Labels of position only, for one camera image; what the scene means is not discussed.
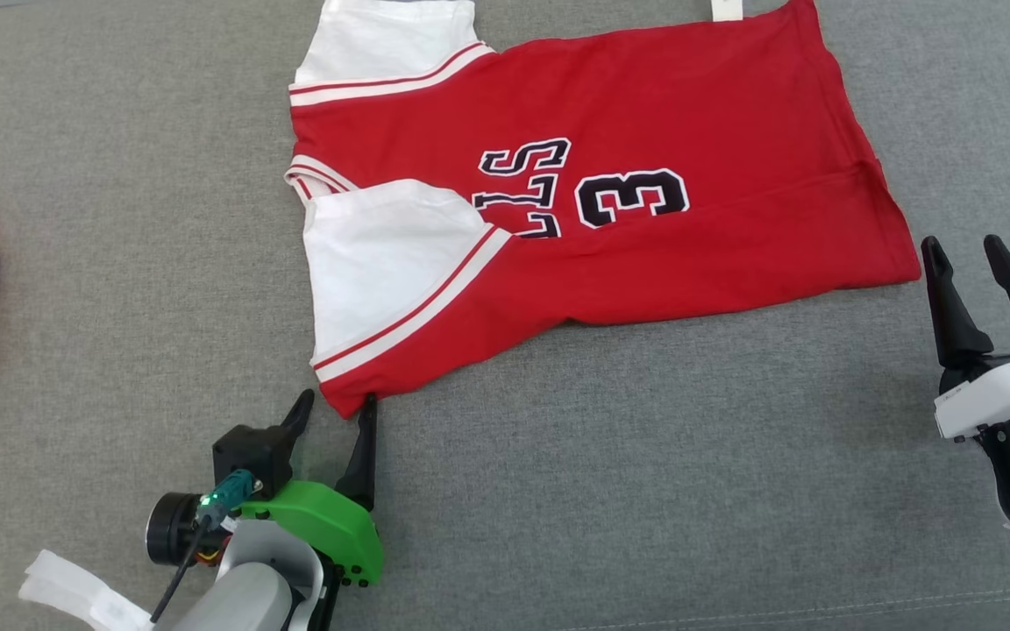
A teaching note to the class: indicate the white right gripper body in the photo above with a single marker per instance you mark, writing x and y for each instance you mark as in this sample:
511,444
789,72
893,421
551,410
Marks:
1005,390

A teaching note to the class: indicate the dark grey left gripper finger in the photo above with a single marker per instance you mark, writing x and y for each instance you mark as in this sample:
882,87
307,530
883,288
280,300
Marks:
300,421
363,464

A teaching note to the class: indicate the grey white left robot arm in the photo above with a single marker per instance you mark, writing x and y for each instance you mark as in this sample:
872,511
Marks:
251,596

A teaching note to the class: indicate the red white basketball jersey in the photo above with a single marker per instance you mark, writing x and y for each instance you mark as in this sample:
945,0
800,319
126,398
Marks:
733,131

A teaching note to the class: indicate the teal left camera connector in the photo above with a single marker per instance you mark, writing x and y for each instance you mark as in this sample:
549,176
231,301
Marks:
233,491

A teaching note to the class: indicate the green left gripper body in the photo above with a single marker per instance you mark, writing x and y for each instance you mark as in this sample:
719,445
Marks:
330,530

